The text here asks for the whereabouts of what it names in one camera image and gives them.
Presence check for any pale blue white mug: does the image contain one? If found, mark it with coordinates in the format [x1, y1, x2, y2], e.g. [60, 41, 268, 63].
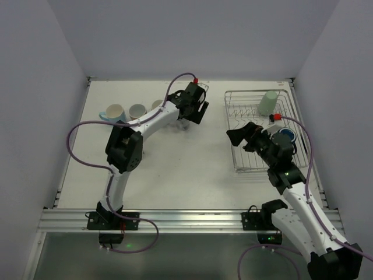
[176, 119, 191, 131]

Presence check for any grey blue mug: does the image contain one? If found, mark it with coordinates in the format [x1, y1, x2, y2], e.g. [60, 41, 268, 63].
[151, 100, 164, 111]

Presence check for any dark blue mug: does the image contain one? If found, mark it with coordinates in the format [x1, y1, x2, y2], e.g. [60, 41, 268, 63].
[279, 127, 297, 145]

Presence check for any mint green tumbler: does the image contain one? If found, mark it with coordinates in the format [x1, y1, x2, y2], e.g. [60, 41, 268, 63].
[258, 90, 278, 116]

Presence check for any pink dotted mug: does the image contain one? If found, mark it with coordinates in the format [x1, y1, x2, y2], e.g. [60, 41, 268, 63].
[128, 104, 147, 120]

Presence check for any light blue cup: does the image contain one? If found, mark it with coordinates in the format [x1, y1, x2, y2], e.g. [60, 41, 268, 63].
[98, 104, 126, 123]

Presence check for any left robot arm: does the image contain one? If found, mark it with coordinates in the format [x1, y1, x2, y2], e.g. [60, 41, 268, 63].
[89, 81, 209, 230]

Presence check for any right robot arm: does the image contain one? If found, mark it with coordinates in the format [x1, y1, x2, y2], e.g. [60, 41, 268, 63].
[226, 122, 363, 279]

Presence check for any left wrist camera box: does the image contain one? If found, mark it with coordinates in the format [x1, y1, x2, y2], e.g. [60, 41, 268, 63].
[198, 83, 209, 93]

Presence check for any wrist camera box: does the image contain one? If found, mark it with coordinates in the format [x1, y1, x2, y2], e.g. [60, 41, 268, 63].
[198, 83, 209, 93]
[262, 113, 285, 134]

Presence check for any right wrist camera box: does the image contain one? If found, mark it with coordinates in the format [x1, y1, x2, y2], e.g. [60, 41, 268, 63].
[262, 113, 285, 134]

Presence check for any wire dish rack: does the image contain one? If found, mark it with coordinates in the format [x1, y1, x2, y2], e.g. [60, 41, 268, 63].
[224, 89, 309, 173]

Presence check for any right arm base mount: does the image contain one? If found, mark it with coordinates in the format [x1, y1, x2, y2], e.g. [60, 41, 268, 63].
[241, 199, 288, 245]

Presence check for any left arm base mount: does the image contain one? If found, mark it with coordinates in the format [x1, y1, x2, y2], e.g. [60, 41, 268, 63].
[85, 202, 140, 249]

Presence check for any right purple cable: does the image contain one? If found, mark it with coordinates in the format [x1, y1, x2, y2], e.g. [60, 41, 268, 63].
[237, 113, 373, 280]

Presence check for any aluminium front rail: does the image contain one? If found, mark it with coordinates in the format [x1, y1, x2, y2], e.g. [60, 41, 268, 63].
[39, 207, 346, 234]

